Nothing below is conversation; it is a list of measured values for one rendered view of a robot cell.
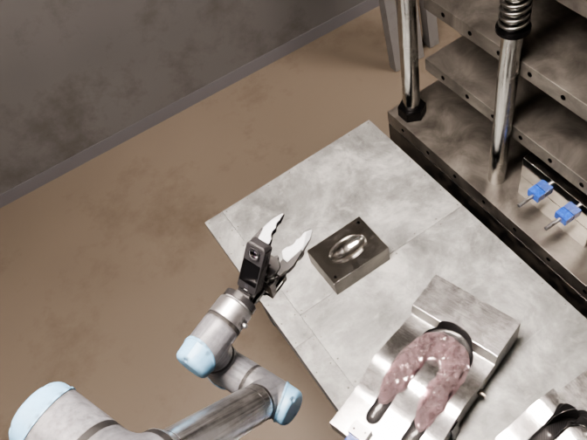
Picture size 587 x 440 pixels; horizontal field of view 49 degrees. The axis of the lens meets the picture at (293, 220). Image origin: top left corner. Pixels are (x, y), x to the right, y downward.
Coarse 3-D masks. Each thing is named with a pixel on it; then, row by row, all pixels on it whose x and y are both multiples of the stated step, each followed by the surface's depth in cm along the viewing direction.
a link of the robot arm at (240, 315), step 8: (224, 296) 125; (232, 296) 125; (216, 304) 125; (224, 304) 124; (232, 304) 124; (240, 304) 124; (224, 312) 123; (232, 312) 123; (240, 312) 124; (248, 312) 125; (232, 320) 123; (240, 320) 124; (248, 320) 126; (240, 328) 125
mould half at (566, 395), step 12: (576, 384) 163; (552, 396) 155; (564, 396) 162; (576, 396) 161; (528, 408) 156; (540, 408) 154; (552, 408) 154; (576, 408) 160; (516, 420) 156; (528, 420) 155; (540, 420) 153; (504, 432) 157; (516, 432) 156; (528, 432) 154; (564, 432) 150; (576, 432) 150
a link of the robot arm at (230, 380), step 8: (232, 352) 128; (232, 360) 127; (240, 360) 128; (248, 360) 129; (224, 368) 126; (232, 368) 127; (240, 368) 127; (248, 368) 126; (208, 376) 130; (216, 376) 127; (224, 376) 127; (232, 376) 126; (240, 376) 126; (216, 384) 132; (224, 384) 127; (232, 384) 126; (232, 392) 127
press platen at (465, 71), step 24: (456, 48) 213; (480, 48) 211; (432, 72) 213; (456, 72) 206; (480, 72) 204; (480, 96) 199; (528, 96) 195; (528, 120) 190; (552, 120) 188; (576, 120) 187; (528, 144) 188; (552, 144) 184; (576, 144) 182; (576, 168) 178
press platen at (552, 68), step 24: (432, 0) 190; (456, 0) 188; (480, 0) 186; (552, 0) 181; (456, 24) 186; (480, 24) 181; (552, 24) 175; (576, 24) 174; (528, 48) 172; (552, 48) 170; (576, 48) 169; (528, 72) 171; (552, 72) 166; (576, 72) 164; (552, 96) 167; (576, 96) 160
